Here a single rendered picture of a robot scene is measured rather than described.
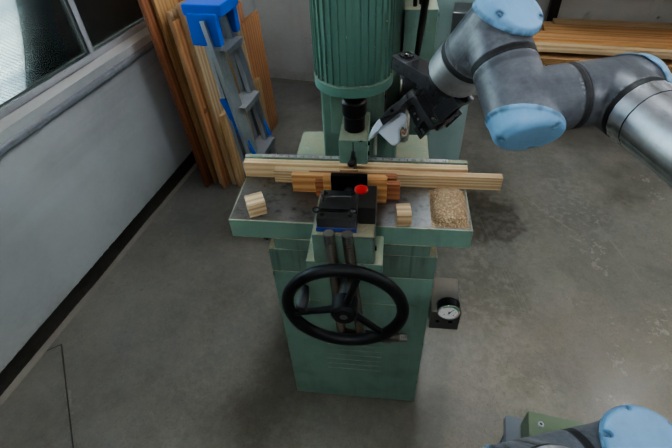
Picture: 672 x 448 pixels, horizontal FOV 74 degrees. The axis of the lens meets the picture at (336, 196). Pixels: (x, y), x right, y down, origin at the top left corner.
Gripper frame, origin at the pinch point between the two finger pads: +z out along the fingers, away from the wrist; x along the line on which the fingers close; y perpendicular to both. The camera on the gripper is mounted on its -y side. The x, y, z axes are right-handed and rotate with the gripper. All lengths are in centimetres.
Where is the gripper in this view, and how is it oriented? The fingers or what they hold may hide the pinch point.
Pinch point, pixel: (396, 123)
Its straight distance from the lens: 94.2
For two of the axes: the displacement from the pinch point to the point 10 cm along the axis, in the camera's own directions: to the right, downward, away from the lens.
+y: 4.8, 8.6, -1.7
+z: -2.9, 3.4, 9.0
